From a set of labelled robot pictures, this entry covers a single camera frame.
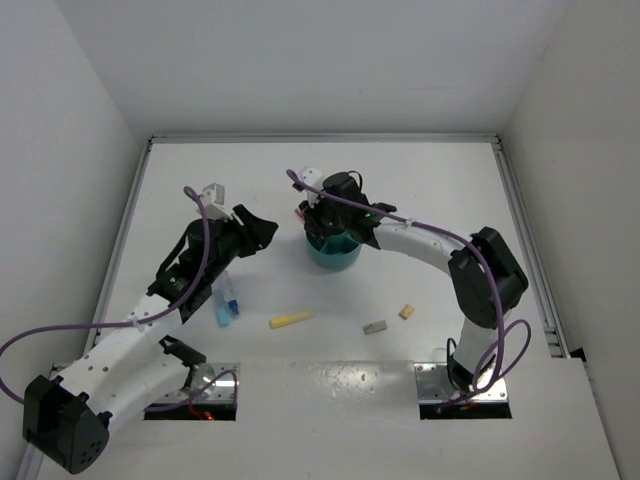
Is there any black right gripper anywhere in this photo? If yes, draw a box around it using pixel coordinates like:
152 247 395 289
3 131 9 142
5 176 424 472
300 188 350 239

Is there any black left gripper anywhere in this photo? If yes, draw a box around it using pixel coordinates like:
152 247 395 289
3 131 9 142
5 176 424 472
204 204 277 281

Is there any clear spray bottle blue cap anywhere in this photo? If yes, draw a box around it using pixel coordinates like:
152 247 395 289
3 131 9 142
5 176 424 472
218 271 240 318

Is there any blue highlighter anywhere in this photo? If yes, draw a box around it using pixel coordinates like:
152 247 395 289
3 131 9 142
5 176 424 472
213 291 232 328

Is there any yellow highlighter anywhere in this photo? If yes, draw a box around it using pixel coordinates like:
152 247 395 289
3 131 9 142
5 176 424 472
269 310 316 329

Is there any pink highlighter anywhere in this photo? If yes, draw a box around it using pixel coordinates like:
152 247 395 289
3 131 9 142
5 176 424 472
294 209 305 225

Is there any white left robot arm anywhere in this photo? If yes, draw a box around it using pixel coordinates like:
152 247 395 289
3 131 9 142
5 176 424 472
23 205 278 475

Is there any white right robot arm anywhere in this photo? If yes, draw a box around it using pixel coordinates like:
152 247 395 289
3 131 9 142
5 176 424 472
287 168 529 394

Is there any teal round divided organizer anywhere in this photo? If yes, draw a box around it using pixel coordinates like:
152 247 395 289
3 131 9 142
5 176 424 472
306 232 362 271

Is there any grey rectangular eraser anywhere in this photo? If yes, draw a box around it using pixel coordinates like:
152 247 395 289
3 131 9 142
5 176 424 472
363 320 388 335

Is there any small tan eraser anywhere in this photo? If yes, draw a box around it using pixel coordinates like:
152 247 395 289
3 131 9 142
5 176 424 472
398 304 415 320

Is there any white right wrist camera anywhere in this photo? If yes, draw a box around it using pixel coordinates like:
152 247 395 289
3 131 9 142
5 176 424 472
298 166 324 207

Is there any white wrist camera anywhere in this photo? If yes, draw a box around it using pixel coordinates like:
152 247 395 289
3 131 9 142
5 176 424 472
200 183 232 221
298 166 324 207

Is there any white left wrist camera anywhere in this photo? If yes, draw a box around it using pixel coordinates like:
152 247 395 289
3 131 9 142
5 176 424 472
200 183 232 221

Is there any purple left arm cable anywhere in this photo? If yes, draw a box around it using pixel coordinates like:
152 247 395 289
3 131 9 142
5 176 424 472
0 185 242 414

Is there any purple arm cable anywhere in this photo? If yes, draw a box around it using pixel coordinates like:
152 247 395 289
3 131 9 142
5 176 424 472
0 185 242 414
285 168 532 401

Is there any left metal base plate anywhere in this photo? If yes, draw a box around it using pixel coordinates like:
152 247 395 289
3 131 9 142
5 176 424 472
161 362 240 405

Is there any metal base plate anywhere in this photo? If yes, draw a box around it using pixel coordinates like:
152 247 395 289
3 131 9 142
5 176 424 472
414 362 509 406
161 362 240 405

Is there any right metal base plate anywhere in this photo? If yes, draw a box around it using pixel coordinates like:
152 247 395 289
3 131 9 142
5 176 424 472
414 362 509 406

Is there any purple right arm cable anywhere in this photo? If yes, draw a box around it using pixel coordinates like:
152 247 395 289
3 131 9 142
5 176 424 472
285 168 532 401

